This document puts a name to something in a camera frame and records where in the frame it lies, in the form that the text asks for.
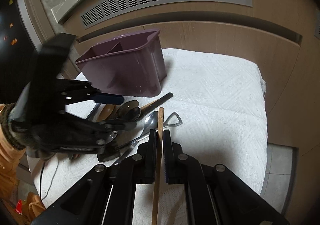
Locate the wooden spoon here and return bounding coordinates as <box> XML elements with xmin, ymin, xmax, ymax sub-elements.
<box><xmin>97</xmin><ymin>104</ymin><xmax>115</xmax><ymax>122</ymax></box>

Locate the translucent brown plastic spoon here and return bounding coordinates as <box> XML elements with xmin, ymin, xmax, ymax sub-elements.
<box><xmin>116</xmin><ymin>100</ymin><xmax>139</xmax><ymax>118</ymax></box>

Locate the black handled brown spoon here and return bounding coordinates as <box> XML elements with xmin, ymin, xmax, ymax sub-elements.
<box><xmin>137</xmin><ymin>92</ymin><xmax>174</xmax><ymax>121</ymax></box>

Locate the stainless steel spoon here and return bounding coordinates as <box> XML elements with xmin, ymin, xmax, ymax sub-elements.
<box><xmin>112</xmin><ymin>111</ymin><xmax>158</xmax><ymax>166</ymax></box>

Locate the wooden chopstick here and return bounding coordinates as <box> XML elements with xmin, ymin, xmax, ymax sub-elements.
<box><xmin>151</xmin><ymin>107</ymin><xmax>164</xmax><ymax>225</ymax></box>

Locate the orange sleeved forearm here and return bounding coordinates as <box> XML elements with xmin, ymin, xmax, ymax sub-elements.
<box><xmin>1</xmin><ymin>103</ymin><xmax>25</xmax><ymax>201</ymax></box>

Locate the purple plastic utensil caddy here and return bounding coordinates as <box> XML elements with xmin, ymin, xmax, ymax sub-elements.
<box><xmin>75</xmin><ymin>29</ymin><xmax>167</xmax><ymax>97</ymax></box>

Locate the white textured table cloth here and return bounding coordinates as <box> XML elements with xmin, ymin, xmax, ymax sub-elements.
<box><xmin>41</xmin><ymin>48</ymin><xmax>267</xmax><ymax>224</ymax></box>

